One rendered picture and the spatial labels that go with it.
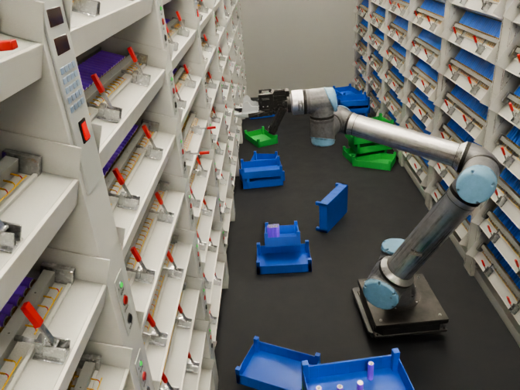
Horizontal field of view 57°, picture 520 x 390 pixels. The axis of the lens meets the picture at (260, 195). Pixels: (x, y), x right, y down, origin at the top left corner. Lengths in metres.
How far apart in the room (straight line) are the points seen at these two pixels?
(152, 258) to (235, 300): 1.35
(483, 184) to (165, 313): 1.06
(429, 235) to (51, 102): 1.43
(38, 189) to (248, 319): 1.80
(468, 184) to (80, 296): 1.28
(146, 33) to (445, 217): 1.14
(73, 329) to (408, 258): 1.41
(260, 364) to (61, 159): 1.61
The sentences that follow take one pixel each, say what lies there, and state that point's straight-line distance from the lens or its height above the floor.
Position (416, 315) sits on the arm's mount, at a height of 0.13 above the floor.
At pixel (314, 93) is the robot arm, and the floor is 1.11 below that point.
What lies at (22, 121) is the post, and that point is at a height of 1.40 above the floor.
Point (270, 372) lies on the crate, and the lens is 2.15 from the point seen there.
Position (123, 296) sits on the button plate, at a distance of 0.91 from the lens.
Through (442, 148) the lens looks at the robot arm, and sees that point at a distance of 1.86.
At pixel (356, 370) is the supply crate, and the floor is 0.41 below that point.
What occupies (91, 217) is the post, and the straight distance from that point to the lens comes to 0.78.
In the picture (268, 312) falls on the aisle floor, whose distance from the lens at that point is 2.43.
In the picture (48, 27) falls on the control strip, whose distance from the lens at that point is 0.71.
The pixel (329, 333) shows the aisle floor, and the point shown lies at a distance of 2.32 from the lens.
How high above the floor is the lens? 1.60
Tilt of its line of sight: 27 degrees down
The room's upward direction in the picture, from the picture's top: 4 degrees counter-clockwise
